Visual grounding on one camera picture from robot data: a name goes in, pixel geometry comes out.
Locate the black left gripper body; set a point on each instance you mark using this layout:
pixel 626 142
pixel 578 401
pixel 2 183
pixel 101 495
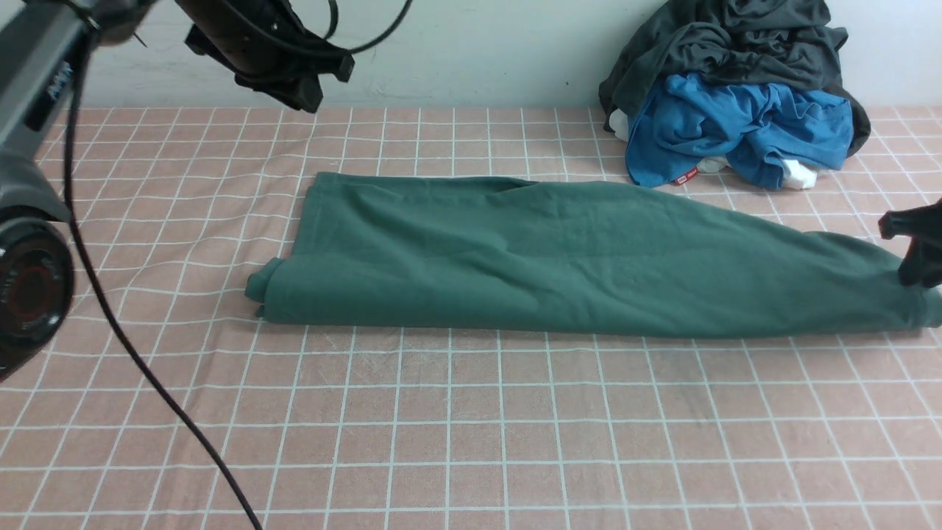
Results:
pixel 262 43

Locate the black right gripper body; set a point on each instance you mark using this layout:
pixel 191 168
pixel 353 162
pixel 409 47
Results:
pixel 922 225

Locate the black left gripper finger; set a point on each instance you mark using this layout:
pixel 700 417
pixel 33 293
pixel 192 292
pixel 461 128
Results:
pixel 302 94

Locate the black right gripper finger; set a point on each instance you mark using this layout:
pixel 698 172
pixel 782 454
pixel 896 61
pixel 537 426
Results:
pixel 921 267

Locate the green long-sleeved shirt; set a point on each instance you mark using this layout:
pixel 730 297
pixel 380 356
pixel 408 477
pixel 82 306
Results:
pixel 581 258

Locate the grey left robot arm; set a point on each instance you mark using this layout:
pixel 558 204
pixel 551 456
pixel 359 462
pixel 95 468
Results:
pixel 44 50

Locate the dark grey crumpled garment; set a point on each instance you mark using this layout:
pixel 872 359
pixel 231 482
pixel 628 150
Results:
pixel 734 42

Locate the blue crumpled garment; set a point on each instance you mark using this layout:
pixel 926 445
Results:
pixel 756 127

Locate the pink checkered tablecloth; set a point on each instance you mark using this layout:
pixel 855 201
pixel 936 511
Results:
pixel 387 428

